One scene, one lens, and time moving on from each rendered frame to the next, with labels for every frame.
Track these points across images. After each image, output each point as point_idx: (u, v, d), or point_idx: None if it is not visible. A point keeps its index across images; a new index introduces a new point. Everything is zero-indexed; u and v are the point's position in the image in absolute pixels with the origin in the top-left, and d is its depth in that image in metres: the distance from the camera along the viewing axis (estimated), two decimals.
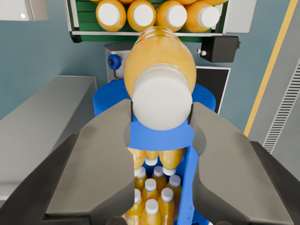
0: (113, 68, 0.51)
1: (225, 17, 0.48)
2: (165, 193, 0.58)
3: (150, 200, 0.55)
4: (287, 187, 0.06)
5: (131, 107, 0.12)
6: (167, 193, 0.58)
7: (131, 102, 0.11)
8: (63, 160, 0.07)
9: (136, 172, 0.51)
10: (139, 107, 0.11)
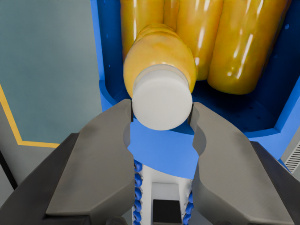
0: None
1: None
2: None
3: None
4: (287, 187, 0.06)
5: (131, 107, 0.12)
6: None
7: (131, 102, 0.11)
8: (63, 160, 0.07)
9: None
10: (139, 108, 0.11)
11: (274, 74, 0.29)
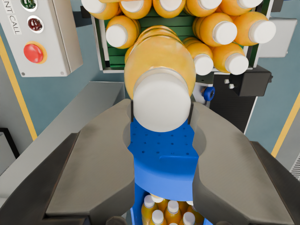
0: None
1: (256, 52, 0.45)
2: (187, 218, 0.60)
3: (172, 224, 0.58)
4: (287, 187, 0.06)
5: (131, 107, 0.12)
6: (189, 218, 0.60)
7: (131, 102, 0.11)
8: (63, 160, 0.07)
9: (160, 200, 0.55)
10: None
11: None
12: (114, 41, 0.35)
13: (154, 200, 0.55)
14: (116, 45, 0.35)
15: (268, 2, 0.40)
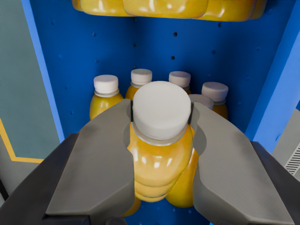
0: None
1: None
2: None
3: None
4: (287, 187, 0.06)
5: (131, 107, 0.12)
6: None
7: (131, 102, 0.11)
8: (63, 160, 0.07)
9: None
10: None
11: None
12: None
13: None
14: None
15: None
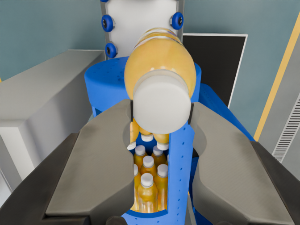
0: None
1: None
2: (161, 168, 0.61)
3: (146, 174, 0.58)
4: (287, 187, 0.06)
5: (130, 107, 0.12)
6: (163, 168, 0.61)
7: (131, 102, 0.11)
8: (63, 160, 0.07)
9: (131, 147, 0.55)
10: None
11: None
12: (155, 122, 0.12)
13: None
14: (158, 130, 0.12)
15: None
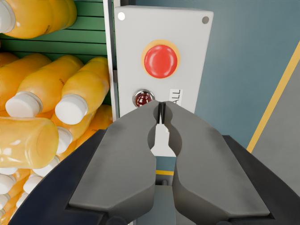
0: None
1: None
2: None
3: None
4: (259, 176, 0.07)
5: (158, 109, 0.11)
6: None
7: (160, 104, 0.11)
8: (89, 154, 0.07)
9: None
10: None
11: None
12: None
13: None
14: None
15: None
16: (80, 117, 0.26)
